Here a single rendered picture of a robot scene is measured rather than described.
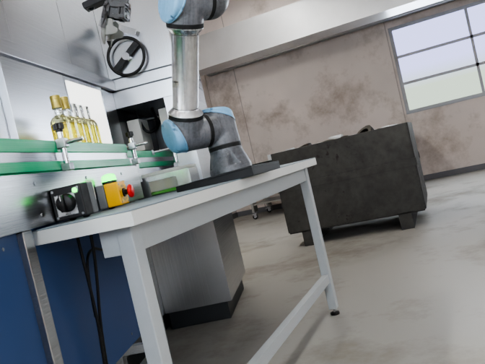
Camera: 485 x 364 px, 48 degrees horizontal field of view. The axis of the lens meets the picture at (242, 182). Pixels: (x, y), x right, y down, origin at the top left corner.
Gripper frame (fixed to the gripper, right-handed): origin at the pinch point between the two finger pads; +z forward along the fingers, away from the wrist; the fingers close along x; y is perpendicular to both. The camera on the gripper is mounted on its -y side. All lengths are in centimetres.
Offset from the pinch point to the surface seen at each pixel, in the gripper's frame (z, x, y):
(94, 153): 40, -29, 12
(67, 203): 50, -71, 23
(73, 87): 15.3, 31.8, -24.9
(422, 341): 96, 11, 129
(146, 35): -20, 90, -14
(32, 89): 20.7, -7.9, -22.3
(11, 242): 57, -86, 19
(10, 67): 14.8, -19.5, -24.4
